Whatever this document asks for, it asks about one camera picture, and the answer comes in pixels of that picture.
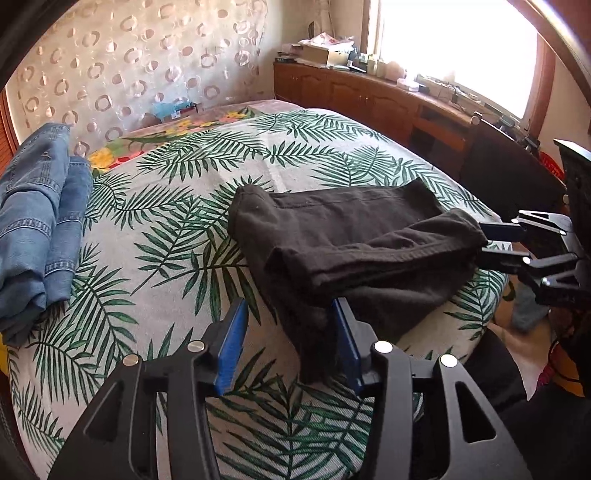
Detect floral bed sheet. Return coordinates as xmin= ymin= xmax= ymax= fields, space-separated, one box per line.
xmin=87 ymin=99 xmax=300 ymax=172

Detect window with wooden frame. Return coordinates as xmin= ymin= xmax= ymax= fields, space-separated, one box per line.
xmin=359 ymin=0 xmax=591 ymax=139

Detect wooden sideboard cabinet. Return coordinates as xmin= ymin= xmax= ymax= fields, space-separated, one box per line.
xmin=273 ymin=61 xmax=470 ymax=179

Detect folded blue jeans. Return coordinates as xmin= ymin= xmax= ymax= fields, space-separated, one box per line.
xmin=1 ymin=123 xmax=93 ymax=348

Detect cardboard box on sideboard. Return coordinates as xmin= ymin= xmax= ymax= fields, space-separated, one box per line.
xmin=298 ymin=44 xmax=349 ymax=67

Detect wooden slatted wardrobe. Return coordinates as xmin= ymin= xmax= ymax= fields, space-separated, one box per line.
xmin=0 ymin=90 xmax=19 ymax=174

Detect circle pattern sheer curtain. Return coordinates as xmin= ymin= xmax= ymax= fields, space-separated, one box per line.
xmin=5 ymin=1 xmax=269 ymax=156

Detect black shorts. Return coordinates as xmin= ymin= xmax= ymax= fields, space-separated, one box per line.
xmin=228 ymin=179 xmax=488 ymax=383

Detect palm leaf print blanket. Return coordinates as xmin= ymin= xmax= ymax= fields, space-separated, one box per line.
xmin=9 ymin=109 xmax=495 ymax=479

